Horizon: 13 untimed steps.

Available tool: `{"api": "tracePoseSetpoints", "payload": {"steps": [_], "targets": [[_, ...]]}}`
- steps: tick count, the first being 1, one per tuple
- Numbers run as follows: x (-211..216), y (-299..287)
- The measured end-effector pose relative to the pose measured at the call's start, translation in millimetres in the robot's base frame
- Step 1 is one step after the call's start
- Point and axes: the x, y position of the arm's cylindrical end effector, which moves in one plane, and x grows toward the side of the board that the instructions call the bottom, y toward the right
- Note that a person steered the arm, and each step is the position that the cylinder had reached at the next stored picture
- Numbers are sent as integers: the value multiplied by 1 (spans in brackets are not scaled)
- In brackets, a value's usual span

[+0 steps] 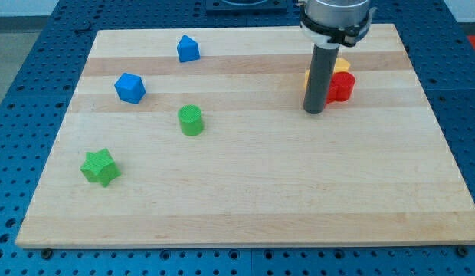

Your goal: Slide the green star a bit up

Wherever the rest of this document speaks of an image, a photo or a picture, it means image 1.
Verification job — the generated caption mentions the blue cube block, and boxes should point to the blue cube block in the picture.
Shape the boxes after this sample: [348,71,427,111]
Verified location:
[114,73,146,104]

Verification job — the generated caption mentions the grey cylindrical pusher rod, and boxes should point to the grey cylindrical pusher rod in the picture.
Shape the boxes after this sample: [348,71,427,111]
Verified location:
[303,46,339,114]

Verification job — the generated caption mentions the wooden board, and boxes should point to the wooden board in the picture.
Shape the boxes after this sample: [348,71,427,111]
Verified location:
[16,24,475,249]

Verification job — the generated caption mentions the green cylinder block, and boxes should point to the green cylinder block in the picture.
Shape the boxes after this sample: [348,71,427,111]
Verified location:
[178,104,204,136]

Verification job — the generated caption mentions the blue pentagon block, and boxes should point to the blue pentagon block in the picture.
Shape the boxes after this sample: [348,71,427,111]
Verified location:
[177,34,200,63]

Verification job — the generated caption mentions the yellow block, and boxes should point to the yellow block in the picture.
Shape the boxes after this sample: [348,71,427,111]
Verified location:
[303,57,351,89]

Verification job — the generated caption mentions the green star block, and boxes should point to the green star block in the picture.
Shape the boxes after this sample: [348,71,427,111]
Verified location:
[80,148,121,187]

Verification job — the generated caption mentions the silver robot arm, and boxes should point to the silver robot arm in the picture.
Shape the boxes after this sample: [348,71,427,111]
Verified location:
[300,0,377,50]

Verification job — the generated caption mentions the red heart block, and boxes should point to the red heart block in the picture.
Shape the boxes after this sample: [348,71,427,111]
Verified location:
[326,71,355,104]

